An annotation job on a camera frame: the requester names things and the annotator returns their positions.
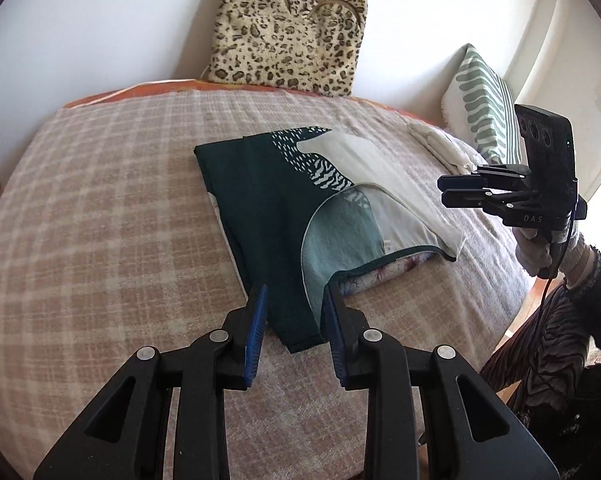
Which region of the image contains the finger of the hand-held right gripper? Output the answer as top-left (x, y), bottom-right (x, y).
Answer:
top-left (439, 163), bottom-right (530, 192)
top-left (441, 188), bottom-right (532, 214)

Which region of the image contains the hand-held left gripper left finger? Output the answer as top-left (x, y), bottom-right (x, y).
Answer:
top-left (33, 284), bottom-right (270, 480)

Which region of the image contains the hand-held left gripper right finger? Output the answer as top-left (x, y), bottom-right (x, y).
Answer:
top-left (320, 282), bottom-right (563, 480)

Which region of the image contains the teal tree print t-shirt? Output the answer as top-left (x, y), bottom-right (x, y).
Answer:
top-left (194, 126), bottom-right (467, 354)

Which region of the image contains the person's right forearm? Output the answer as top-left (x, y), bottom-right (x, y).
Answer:
top-left (563, 239), bottom-right (601, 321)

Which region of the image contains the person's right hand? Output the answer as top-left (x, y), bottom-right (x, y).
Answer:
top-left (514, 226), bottom-right (582, 278)

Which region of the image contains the folded white cloth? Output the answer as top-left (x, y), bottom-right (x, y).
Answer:
top-left (409, 121), bottom-right (492, 177)

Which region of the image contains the green striped white pillow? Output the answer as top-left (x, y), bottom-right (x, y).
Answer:
top-left (441, 43), bottom-right (524, 167)

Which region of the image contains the beige checked blanket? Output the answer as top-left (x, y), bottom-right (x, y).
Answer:
top-left (0, 82), bottom-right (531, 480)

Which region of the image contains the leopard print cushion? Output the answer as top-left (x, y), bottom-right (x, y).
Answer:
top-left (202, 0), bottom-right (369, 99)

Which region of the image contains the orange bed sheet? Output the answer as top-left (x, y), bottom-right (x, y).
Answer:
top-left (63, 77), bottom-right (443, 125)

